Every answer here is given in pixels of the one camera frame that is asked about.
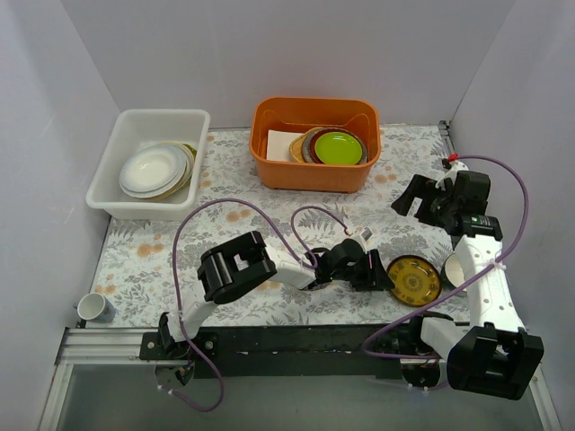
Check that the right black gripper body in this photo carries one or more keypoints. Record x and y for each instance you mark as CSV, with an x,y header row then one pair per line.
x,y
428,203

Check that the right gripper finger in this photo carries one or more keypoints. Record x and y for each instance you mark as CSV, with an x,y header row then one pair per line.
x,y
403,204
421,187

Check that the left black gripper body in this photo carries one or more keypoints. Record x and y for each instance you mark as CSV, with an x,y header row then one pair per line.
x,y
371,274

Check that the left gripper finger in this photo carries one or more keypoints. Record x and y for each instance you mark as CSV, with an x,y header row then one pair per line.
x,y
359,282
377,277

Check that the yellow brown ornate plate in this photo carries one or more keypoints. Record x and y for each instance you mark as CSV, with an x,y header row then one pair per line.
x,y
416,282

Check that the white watermelon pattern plate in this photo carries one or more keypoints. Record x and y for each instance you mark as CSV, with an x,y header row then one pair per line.
x,y
191,152

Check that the large white paper plate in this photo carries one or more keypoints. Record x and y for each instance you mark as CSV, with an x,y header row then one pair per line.
x,y
179,174

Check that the small white paper plate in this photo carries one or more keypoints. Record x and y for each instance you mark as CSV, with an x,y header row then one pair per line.
x,y
150,169

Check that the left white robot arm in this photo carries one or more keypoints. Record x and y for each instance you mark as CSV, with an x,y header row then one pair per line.
x,y
233,269

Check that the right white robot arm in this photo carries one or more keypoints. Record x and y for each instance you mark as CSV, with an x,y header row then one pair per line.
x,y
480,287

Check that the orange plastic bin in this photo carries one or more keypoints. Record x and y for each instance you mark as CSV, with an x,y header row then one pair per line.
x,y
300,114

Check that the white plastic bin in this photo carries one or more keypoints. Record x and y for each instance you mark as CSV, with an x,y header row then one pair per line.
x,y
136,130

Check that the dark red plate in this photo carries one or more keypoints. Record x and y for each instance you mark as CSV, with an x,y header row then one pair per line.
x,y
324,130

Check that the white bowl teal rim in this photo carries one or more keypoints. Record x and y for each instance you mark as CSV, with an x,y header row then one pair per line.
x,y
451,274

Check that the lime green round plate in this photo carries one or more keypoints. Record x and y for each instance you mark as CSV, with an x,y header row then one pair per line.
x,y
338,148

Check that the grey speckled plate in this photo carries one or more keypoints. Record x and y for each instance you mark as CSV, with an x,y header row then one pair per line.
x,y
306,146

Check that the small woven bamboo tray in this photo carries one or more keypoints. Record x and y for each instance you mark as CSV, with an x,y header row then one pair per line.
x,y
295,148

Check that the white paper sheet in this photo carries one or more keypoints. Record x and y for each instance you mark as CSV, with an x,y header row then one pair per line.
x,y
278,145

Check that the floral pattern table mat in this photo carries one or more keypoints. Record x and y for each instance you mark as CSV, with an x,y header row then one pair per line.
x,y
136,266

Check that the white ceramic cup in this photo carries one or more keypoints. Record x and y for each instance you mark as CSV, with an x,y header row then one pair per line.
x,y
96,307

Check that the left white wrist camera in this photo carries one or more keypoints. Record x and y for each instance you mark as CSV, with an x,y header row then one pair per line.
x,y
362,237

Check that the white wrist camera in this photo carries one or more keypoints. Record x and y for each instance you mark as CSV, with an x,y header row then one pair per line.
x,y
452,166
362,237

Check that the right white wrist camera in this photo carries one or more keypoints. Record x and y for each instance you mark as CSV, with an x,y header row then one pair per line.
x,y
452,166

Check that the black aluminium base frame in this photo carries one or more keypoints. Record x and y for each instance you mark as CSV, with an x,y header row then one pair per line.
x,y
427,353

